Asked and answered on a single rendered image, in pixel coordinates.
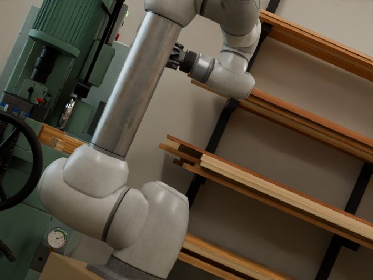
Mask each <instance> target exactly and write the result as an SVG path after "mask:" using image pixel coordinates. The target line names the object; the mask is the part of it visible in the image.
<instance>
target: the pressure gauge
mask: <svg viewBox="0 0 373 280"><path fill-rule="evenodd" d="M61 237H62V238H61ZM56 238H58V239H56ZM67 240H68V236H67V233H66V231H65V230H64V229H63V228H60V227H55V228H52V229H51V230H50V231H49V232H48V234H47V243H48V245H49V246H50V249H49V252H54V250H55V249H60V248H62V247H64V246H65V245H66V243H67Z"/></svg>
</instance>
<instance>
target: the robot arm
mask: <svg viewBox="0 0 373 280"><path fill-rule="evenodd" d="M144 10H145V11H146V14H145V16H144V18H143V20H142V22H141V24H140V25H139V26H138V29H137V31H136V32H137V34H136V36H135V39H134V41H133V42H132V43H131V45H130V47H129V49H128V50H129V52H128V54H127V57H126V59H125V61H124V63H123V66H122V70H121V72H120V74H119V76H118V79H117V81H116V83H115V85H114V88H113V90H112V92H111V94H110V97H109V99H108V101H107V104H106V106H105V108H104V111H103V113H102V115H101V117H100V120H99V122H98V124H97V127H96V129H95V131H94V133H93V136H92V138H91V140H90V142H89V144H84V145H81V146H79V147H78V148H76V149H75V150H74V152H73V153H72V155H71V156H70V157H69V158H68V159H67V158H64V157H63V158H60V159H57V160H55V161H54V162H52V163H51V164H50V165H49V166H48V167H47V168H46V169H45V170H44V172H43V174H42V176H41V179H40V181H39V185H38V191H37V193H38V197H39V199H40V201H41V203H42V205H43V206H44V207H45V209H46V210H47V211H48V212H49V213H50V214H51V215H52V216H54V217H55V218H56V219H57V220H59V221H60V222H62V223H64V224H65V225H67V226H69V227H70V228H73V229H75V230H76V231H78V232H80V233H83V234H85V235H88V236H90V237H92V238H95V239H98V240H101V241H103V242H105V243H107V244H108V245H109V246H111V247H112V248H114V249H113V251H112V254H111V256H110V257H109V259H108V261H107V263H106V264H105V265H99V264H92V263H88V264H87V266H86V269H87V270H89V271H91V272H93V273H95V274H97V275H99V276H101V277H102V278H104V279H106V280H166V278H167V276H168V274H169V272H170V270H171V269H172V267H173V265H174V263H175V261H176V260H177V257H178V255H179V253H180V250H181V248H182V246H183V243H184V240H185V237H186V235H187V229H188V222H189V201H188V198H187V196H185V195H183V194H182V193H180V192H178V191H177V190H175V189H174V188H172V187H170V186H168V185H167V184H165V183H163V182H161V181H157V182H148V183H146V184H144V185H143V186H142V187H141V189H140V190H138V189H133V188H130V187H127V186H126V184H127V180H128V174H129V169H128V165H127V162H126V161H125V157H126V155H127V153H128V151H129V148H130V146H131V143H132V141H133V139H134V137H135V134H136V132H137V130H138V128H139V125H140V123H141V121H142V119H143V116H144V114H145V111H146V110H147V107H148V105H149V102H150V100H151V98H152V96H153V93H154V91H155V89H156V87H157V84H158V82H159V80H160V78H161V75H162V73H163V70H164V68H165V67H167V68H171V69H173V70H177V67H178V66H179V70H180V71H182V72H184V73H187V74H188V73H190V75H189V77H190V78H192V79H194V80H197V81H199V82H201V83H204V84H205V85H207V86H208V87H209V88H210V89H212V90H214V91H216V92H218V93H220V94H222V95H224V96H227V97H230V98H234V99H245V98H247V97H248V96H249V95H250V93H251V92H252V89H253V87H254V84H255V81H254V79H253V77H252V75H251V74H250V73H249V72H247V71H246V70H247V66H248V63H249V61H250V59H251V57H252V56H253V53H254V51H255V49H256V46H257V45H258V42H259V38H260V34H261V23H260V19H259V15H260V10H261V0H144ZM197 14H198V15H200V16H203V17H205V18H207V19H210V20H212V21H214V22H216V23H218V24H220V27H221V30H222V34H223V44H222V48H221V51H220V54H219V56H218V58H217V59H214V58H211V57H209V56H207V55H205V54H203V53H199V55H198V54H197V53H196V52H193V51H191V50H189V49H188V50H187V51H186V52H184V51H183V48H184V46H183V45H182V44H180V43H178V42H177V39H178V37H179V34H180V32H181V30H182V28H185V27H186V26H187V25H189V23H190V22H191V21H192V20H193V19H194V18H195V16H196V15H197Z"/></svg>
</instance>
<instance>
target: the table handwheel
mask: <svg viewBox="0 0 373 280"><path fill-rule="evenodd" d="M0 120H2V121H5V122H8V123H10V124H12V125H13V126H15V127H16V128H15V130H14V131H13V132H12V133H11V134H10V135H9V136H8V137H7V139H6V140H5V141H4V142H3V143H2V144H1V145H0V166H1V164H2V158H3V156H4V155H3V153H2V152H3V151H4V150H5V149H6V147H7V146H8V145H9V144H10V143H11V142H12V141H13V140H14V139H15V137H16V136H17V135H18V134H19V133H20V132H22V133H23V134H24V136H25V137H26V139H27V140H28V142H29V144H30V147H31V150H32V154H33V167H32V171H31V175H30V177H29V179H28V181H27V183H26V184H25V185H24V187H23V188H22V189H21V190H20V191H19V192H18V193H16V194H15V195H13V196H12V197H10V198H8V199H7V197H6V194H5V192H4V189H3V186H2V184H1V180H0V198H1V201H0V211H4V210H7V209H10V208H12V207H14V206H16V205H18V204H19V203H21V202H22V201H24V200H25V199H26V198H27V197H28V196H29V195H30V194H31V193H32V192H33V190H34V189H35V187H36V185H37V183H38V181H39V179H40V177H41V173H42V168H43V153H42V147H41V144H40V142H39V139H38V137H37V136H36V134H35V132H34V131H33V129H31V127H30V126H29V125H28V124H27V123H26V122H25V121H24V120H22V119H21V118H19V117H18V116H16V115H14V114H12V113H9V112H6V111H3V110H0Z"/></svg>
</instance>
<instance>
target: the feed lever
mask: <svg viewBox="0 0 373 280"><path fill-rule="evenodd" d="M116 1H117V2H116V4H115V6H114V9H113V11H112V14H111V16H110V19H109V21H108V24H107V26H106V28H105V31H104V33H103V35H102V38H101V40H100V42H99V45H98V48H97V50H96V52H95V55H94V57H93V60H92V62H91V64H90V67H89V70H88V72H87V74H86V77H85V79H84V80H83V79H81V78H80V79H79V80H78V82H77V84H76V86H75V89H74V91H73V93H74V94H75V95H77V99H79V100H81V98H84V99H85V98H87V95H88V93H89V91H90V89H91V87H92V84H91V83H90V82H88V80H89V77H90V75H91V73H92V70H93V68H94V65H95V63H96V61H97V58H98V56H99V54H100V51H101V49H102V47H103V44H104V41H105V39H106V37H107V35H108V32H109V30H110V27H111V25H112V23H113V20H114V18H115V15H116V13H117V11H118V8H119V6H120V4H121V3H123V2H125V0H116Z"/></svg>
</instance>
